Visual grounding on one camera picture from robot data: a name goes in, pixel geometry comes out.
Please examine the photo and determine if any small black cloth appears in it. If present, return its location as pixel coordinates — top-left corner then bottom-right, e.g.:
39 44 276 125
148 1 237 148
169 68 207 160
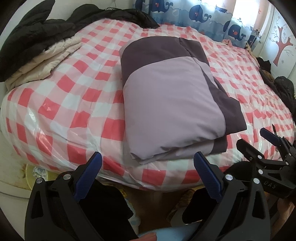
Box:
257 57 271 73

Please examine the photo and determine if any brown patterned slipper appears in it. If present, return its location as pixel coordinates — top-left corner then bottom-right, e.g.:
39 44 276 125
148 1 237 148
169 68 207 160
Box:
168 189 197 220

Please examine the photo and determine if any red white checkered bed cover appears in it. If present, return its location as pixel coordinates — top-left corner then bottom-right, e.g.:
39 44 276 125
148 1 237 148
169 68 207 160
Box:
0 19 296 190

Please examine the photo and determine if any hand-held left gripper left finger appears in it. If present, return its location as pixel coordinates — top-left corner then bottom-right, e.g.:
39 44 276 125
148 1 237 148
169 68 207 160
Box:
24 152 103 241

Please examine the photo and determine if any person's right leg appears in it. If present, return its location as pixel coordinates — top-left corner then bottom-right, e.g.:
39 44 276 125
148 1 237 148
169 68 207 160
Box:
182 189 211 224

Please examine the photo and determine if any brown tree wall decal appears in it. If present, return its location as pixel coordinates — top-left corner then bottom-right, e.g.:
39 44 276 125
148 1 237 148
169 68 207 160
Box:
269 22 294 67

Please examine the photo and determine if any person's leg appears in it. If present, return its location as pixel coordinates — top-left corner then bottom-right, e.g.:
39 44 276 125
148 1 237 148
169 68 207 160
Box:
80 179 139 241
182 189 211 224

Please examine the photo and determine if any blue whale print curtain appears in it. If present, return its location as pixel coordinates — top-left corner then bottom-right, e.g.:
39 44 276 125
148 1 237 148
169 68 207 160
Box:
135 0 266 48

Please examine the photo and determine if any light blue cloth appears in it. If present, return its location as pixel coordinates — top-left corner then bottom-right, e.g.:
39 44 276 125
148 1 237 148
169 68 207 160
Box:
125 199 193 241

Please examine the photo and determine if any dark grey puffer coat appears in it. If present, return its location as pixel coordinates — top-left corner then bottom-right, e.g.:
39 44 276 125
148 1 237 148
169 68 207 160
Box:
274 76 296 116

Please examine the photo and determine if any thin black jacket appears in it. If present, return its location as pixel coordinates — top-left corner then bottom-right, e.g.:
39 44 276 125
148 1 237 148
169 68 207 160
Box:
69 3 160 29

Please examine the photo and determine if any clear plastic wrapper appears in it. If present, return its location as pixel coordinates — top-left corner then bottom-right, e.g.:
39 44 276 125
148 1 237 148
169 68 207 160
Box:
32 167 47 178

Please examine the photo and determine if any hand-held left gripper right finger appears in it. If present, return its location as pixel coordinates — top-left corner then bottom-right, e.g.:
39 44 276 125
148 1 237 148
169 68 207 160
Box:
194 152 271 241

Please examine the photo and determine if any black puffer jacket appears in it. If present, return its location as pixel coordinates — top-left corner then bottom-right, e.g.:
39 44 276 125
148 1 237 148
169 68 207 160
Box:
0 0 80 82

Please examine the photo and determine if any yellow basin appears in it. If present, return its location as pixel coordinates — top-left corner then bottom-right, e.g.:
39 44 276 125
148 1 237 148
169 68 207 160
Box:
24 163 50 193

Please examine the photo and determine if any brown knitted cloth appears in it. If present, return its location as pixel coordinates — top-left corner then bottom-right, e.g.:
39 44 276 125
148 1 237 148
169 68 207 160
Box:
259 70 276 87

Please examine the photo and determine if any person's left leg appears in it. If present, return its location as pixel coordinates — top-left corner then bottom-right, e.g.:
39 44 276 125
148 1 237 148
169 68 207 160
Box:
80 179 139 241

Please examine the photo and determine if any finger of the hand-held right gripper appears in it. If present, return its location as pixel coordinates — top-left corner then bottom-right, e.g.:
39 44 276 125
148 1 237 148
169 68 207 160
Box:
260 124 292 160
236 139 269 164

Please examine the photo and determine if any lilac and purple jacket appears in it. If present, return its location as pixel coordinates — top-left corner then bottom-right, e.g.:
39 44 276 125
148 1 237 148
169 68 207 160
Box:
120 36 247 165

